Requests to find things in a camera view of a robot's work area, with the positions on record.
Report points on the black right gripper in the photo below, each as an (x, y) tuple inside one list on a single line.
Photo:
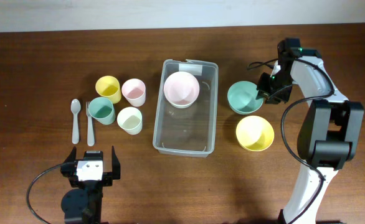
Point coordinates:
[(270, 97)]

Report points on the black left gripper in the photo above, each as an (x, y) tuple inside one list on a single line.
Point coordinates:
[(67, 169)]

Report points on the green plastic bowl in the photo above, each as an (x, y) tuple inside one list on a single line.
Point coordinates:
[(242, 97)]

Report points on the yellow plastic bowl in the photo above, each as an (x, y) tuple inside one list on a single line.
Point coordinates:
[(254, 133)]

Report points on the green plastic cup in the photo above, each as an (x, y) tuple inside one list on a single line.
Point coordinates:
[(102, 110)]

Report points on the yellow plastic cup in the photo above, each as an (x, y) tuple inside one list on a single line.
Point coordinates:
[(109, 87)]

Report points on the pink plastic cup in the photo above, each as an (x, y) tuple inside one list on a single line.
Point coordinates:
[(134, 90)]

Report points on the pink plastic bowl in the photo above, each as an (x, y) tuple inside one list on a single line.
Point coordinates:
[(181, 86)]

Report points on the white plastic bowl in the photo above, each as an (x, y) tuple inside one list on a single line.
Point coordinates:
[(180, 104)]

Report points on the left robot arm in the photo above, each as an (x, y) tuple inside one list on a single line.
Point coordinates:
[(83, 203)]

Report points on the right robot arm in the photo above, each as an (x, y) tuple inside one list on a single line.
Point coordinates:
[(329, 135)]

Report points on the grey plastic fork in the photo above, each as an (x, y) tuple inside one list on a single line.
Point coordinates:
[(90, 132)]

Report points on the white plastic cup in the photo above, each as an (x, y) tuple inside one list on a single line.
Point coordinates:
[(130, 120)]

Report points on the grey plastic spoon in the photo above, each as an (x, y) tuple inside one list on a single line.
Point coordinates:
[(75, 108)]

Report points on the white label on bin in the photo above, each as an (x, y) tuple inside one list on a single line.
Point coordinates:
[(193, 69)]

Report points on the clear plastic storage bin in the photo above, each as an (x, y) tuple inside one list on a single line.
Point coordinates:
[(189, 131)]

